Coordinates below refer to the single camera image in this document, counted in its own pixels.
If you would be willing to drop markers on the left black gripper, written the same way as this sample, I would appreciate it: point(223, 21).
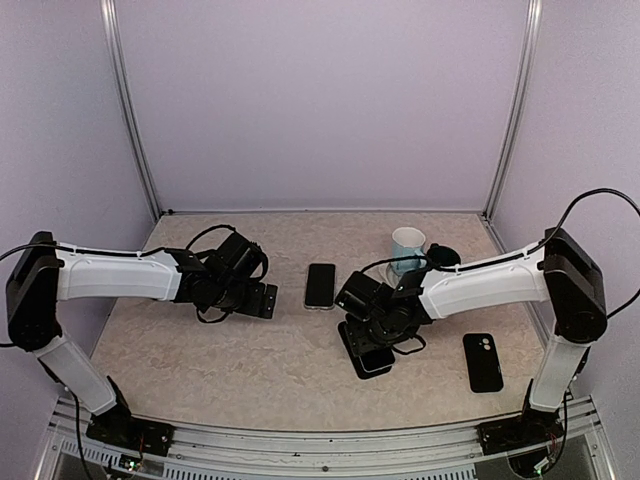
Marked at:
point(254, 307)

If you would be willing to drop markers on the white saucer plate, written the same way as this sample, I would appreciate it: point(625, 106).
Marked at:
point(387, 274)

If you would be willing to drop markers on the right aluminium corner post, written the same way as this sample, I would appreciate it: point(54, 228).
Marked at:
point(517, 107)

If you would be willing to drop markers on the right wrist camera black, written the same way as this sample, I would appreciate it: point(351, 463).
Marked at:
point(362, 297)

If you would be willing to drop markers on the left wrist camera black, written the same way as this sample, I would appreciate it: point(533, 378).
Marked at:
point(238, 259)

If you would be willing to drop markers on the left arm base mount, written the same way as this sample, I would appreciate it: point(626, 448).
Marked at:
point(118, 427)

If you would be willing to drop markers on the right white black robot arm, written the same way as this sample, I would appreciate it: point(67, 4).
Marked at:
point(555, 269)

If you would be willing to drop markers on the black smartphone white edge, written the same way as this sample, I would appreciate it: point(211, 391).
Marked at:
point(320, 285)

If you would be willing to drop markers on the aluminium front rail frame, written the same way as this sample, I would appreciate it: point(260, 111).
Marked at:
point(200, 451)

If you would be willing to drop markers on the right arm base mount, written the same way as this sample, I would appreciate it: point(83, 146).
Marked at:
point(520, 431)

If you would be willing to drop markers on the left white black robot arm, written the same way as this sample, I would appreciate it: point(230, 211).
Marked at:
point(49, 272)

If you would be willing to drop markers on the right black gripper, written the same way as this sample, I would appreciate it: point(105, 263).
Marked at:
point(354, 327)

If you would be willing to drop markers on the left aluminium corner post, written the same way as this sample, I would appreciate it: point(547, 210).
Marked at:
point(116, 52)

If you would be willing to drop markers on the white blue mug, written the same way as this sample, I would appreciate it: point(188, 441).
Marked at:
point(407, 249)

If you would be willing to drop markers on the black phone case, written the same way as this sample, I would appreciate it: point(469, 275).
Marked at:
point(363, 375)
point(483, 367)

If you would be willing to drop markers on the aluminium corner post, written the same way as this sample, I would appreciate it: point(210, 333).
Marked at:
point(116, 52)
point(517, 107)

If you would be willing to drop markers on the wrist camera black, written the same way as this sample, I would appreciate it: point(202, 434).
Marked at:
point(362, 297)
point(238, 259)

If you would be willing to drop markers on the dark green mug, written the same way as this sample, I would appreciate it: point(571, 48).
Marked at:
point(443, 256)

